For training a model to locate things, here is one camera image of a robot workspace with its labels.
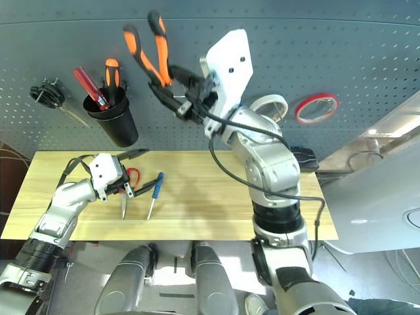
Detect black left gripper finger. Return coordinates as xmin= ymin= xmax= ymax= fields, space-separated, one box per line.
xmin=116 ymin=148 xmax=150 ymax=162
xmin=131 ymin=178 xmax=159 ymax=198

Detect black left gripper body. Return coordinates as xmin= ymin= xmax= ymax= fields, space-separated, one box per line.
xmin=106 ymin=169 xmax=135 ymax=200

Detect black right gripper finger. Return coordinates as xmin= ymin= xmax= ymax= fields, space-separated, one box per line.
xmin=148 ymin=81 xmax=185 ymax=115
xmin=168 ymin=64 xmax=201 ymax=88

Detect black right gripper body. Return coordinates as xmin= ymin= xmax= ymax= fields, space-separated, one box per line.
xmin=177 ymin=77 xmax=219 ymax=124

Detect blue handled screwdriver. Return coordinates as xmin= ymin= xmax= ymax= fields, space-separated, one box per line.
xmin=146 ymin=172 xmax=165 ymax=221

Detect red handled scissors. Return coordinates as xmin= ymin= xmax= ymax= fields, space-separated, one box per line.
xmin=120 ymin=167 xmax=142 ymax=220

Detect orange black needle-nose pliers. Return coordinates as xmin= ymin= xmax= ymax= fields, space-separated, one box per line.
xmin=123 ymin=9 xmax=175 ymax=89

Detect grey metal pegboard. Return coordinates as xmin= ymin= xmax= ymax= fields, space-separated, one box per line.
xmin=0 ymin=0 xmax=420 ymax=158

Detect black plastic cup holder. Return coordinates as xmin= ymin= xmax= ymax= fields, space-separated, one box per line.
xmin=82 ymin=87 xmax=139 ymax=148

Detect white tape roll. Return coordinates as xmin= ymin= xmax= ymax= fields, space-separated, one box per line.
xmin=249 ymin=94 xmax=289 ymax=124

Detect silver left robot leg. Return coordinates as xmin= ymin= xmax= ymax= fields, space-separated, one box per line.
xmin=94 ymin=244 xmax=158 ymax=315

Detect silver robot leg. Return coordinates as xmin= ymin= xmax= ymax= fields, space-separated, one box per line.
xmin=190 ymin=241 xmax=240 ymax=315
xmin=94 ymin=244 xmax=158 ymax=315

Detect red tape roll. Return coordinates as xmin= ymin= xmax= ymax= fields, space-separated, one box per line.
xmin=294 ymin=93 xmax=340 ymax=125

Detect silver right robot leg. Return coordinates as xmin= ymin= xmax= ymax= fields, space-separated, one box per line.
xmin=190 ymin=241 xmax=240 ymax=315

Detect black plastic tool case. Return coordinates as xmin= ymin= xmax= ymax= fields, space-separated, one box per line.
xmin=290 ymin=146 xmax=320 ymax=173

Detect brown wooden desk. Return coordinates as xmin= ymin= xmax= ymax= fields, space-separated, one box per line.
xmin=318 ymin=131 xmax=394 ymax=180

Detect grey person shoe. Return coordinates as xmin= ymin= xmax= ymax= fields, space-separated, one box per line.
xmin=244 ymin=293 xmax=269 ymax=315

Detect white plastic table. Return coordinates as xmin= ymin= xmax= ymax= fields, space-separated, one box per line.
xmin=320 ymin=98 xmax=420 ymax=255

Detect blue jeans leg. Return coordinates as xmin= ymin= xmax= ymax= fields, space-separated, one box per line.
xmin=347 ymin=297 xmax=420 ymax=315

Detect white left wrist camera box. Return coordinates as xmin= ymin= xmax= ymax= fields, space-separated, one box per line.
xmin=88 ymin=153 xmax=125 ymax=201

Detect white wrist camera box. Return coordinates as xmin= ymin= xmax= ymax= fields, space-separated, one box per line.
xmin=203 ymin=28 xmax=254 ymax=138
xmin=88 ymin=153 xmax=125 ymax=201

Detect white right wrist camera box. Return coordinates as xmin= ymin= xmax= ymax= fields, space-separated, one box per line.
xmin=203 ymin=28 xmax=254 ymax=138

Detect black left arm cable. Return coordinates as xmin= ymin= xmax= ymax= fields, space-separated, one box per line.
xmin=60 ymin=156 xmax=96 ymax=188

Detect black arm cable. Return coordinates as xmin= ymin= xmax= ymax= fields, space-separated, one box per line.
xmin=60 ymin=156 xmax=96 ymax=188
xmin=196 ymin=108 xmax=326 ymax=260

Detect orange black handled screwdriver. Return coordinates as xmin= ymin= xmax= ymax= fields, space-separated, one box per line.
xmin=104 ymin=58 xmax=121 ymax=108

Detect red transparent handled screwdriver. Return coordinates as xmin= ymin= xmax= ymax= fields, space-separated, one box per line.
xmin=72 ymin=66 xmax=111 ymax=111

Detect black handled scissors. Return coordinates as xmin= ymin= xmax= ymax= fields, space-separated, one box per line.
xmin=29 ymin=77 xmax=91 ymax=129

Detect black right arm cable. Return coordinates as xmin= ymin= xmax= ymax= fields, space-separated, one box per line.
xmin=196 ymin=108 xmax=326 ymax=260

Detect black looped cable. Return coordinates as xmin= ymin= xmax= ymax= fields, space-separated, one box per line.
xmin=347 ymin=151 xmax=385 ymax=175

